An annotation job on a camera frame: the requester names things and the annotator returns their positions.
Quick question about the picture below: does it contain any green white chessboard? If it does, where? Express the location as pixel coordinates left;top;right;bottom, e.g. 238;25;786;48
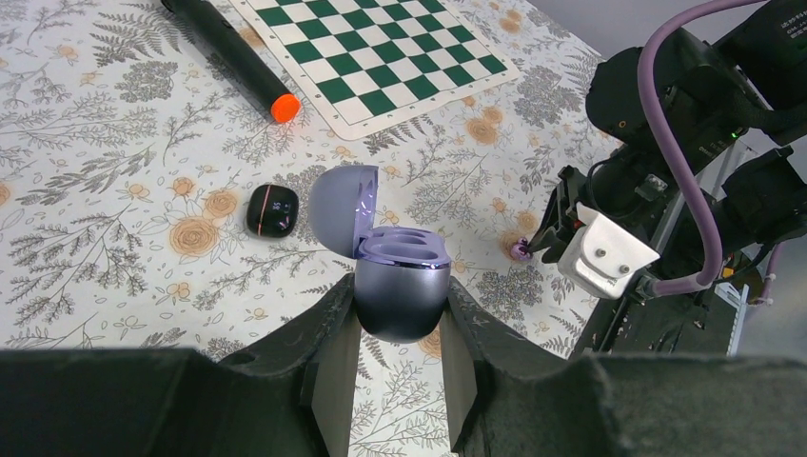
232;0;520;140

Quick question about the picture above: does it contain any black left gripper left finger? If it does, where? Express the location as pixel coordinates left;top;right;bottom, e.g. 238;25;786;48
1;274;361;456

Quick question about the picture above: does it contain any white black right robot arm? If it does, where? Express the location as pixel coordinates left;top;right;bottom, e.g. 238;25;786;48
528;1;806;264

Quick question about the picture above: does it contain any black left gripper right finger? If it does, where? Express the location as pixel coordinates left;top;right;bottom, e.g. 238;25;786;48
440;280;806;456

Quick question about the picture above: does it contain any purple earbud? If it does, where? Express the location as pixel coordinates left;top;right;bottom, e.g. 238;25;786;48
509;238;533;262

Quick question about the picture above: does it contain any floral tablecloth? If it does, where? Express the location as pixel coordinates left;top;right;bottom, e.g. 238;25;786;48
1;1;616;359

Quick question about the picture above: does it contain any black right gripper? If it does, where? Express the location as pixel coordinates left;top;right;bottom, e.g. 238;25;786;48
528;148;669;264

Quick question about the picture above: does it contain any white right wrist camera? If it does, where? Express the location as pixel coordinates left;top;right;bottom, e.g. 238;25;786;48
557;203;659;300

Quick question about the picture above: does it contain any lavender earbuds case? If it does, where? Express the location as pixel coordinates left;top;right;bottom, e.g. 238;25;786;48
307;166;451;344

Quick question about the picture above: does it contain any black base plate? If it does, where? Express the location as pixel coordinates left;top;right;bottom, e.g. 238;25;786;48
568;283;750;359

